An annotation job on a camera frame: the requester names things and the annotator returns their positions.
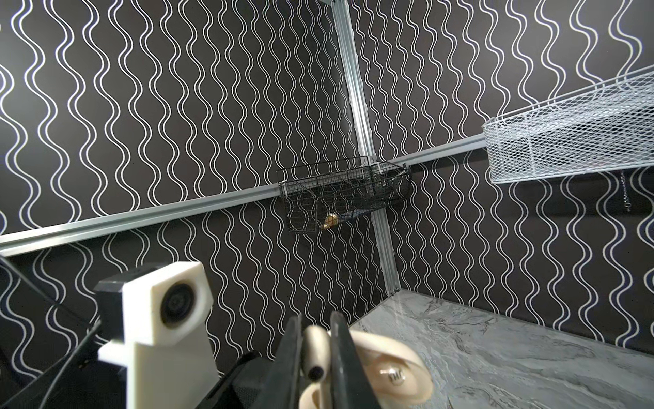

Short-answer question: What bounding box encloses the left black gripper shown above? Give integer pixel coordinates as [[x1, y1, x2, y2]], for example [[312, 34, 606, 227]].
[[196, 350, 274, 408]]

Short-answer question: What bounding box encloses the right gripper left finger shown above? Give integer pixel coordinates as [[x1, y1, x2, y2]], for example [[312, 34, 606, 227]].
[[252, 315, 303, 409]]

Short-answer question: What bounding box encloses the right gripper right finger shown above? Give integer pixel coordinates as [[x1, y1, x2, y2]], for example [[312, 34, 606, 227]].
[[330, 311, 382, 409]]

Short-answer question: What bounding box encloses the beige charging case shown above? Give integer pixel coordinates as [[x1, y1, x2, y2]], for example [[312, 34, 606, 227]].
[[299, 330, 434, 408]]

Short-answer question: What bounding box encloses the beige earbud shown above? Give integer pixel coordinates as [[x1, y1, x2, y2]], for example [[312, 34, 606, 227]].
[[301, 325, 331, 383]]

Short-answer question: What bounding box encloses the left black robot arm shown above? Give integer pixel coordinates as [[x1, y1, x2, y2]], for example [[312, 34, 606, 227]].
[[1, 250, 284, 402]]

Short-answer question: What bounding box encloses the small brass object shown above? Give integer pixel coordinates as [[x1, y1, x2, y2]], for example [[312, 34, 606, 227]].
[[320, 213, 340, 231]]

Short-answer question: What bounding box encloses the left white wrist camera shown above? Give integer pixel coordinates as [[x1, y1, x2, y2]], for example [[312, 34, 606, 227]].
[[94, 262, 219, 408]]

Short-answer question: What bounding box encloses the black wire basket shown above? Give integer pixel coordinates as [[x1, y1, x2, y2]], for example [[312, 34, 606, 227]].
[[277, 156, 412, 233]]

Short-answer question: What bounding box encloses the white wire mesh basket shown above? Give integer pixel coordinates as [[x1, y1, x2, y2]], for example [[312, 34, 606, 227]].
[[482, 66, 653, 184]]

